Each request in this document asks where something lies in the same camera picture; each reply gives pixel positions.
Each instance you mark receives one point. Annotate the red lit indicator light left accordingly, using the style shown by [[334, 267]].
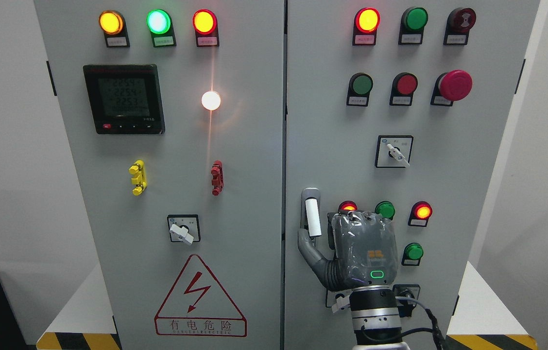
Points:
[[205, 24]]

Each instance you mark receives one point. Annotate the red push button upper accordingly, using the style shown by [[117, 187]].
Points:
[[403, 87]]

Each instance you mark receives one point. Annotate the red lit indicator middle left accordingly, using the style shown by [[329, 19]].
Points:
[[347, 206]]

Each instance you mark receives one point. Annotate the green push button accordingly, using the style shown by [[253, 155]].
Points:
[[360, 85], [412, 254]]

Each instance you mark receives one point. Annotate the green push button upper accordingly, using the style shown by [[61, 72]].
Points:
[[360, 85]]

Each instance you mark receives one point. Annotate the silver cabinet door handle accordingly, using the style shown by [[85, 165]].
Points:
[[310, 198]]

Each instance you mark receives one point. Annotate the white upper selector switch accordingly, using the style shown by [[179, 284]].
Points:
[[393, 151]]

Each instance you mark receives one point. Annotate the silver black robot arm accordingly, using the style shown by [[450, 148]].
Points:
[[375, 319]]

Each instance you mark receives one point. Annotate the white selector switch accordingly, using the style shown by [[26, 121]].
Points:
[[337, 302], [393, 151]]

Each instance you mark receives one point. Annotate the grey left cabinet door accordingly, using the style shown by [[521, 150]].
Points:
[[241, 228]]

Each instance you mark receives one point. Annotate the green indicator middle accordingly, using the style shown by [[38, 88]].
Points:
[[386, 209]]

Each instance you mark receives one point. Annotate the dark red buzzer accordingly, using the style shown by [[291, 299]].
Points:
[[458, 25]]

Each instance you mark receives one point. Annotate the left door selector switch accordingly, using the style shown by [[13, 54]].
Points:
[[184, 228]]

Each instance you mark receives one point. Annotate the green push button lower right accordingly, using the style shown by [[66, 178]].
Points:
[[412, 254]]

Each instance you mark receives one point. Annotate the grey robotic right hand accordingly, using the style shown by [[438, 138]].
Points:
[[366, 252]]

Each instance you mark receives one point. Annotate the grey right cabinet door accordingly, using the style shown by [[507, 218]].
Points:
[[396, 109]]

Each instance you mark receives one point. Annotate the white platform with hazard stripes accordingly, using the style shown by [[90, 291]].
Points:
[[481, 320]]

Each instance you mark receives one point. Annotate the yellow indicator light top left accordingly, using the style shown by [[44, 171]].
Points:
[[114, 29]]

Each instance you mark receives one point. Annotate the yellow terminal connector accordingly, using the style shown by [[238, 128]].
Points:
[[139, 177]]

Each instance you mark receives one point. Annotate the red lit indicator middle right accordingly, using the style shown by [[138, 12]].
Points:
[[420, 214]]

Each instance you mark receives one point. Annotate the white lower selector switch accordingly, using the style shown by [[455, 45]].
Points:
[[337, 302]]

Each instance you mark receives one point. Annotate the white lit indicator light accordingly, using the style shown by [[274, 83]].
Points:
[[211, 100]]

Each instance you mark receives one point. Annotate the black digital power meter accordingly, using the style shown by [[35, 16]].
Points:
[[125, 99]]

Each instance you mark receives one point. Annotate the green indicator top right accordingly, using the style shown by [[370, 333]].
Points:
[[413, 22]]

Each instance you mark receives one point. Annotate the red terminal connector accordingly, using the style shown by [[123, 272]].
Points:
[[217, 177]]

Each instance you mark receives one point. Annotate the green lit indicator light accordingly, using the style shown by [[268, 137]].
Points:
[[161, 29]]

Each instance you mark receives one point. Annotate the grey cabinet door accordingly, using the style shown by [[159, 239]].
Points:
[[396, 109], [241, 228]]

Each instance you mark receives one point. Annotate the red emergency stop button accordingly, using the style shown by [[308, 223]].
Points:
[[450, 87]]

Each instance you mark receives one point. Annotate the red lit indicator top right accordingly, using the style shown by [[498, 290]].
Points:
[[366, 22]]

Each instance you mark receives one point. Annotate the red electric hazard warning sticker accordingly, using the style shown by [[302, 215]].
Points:
[[197, 305]]

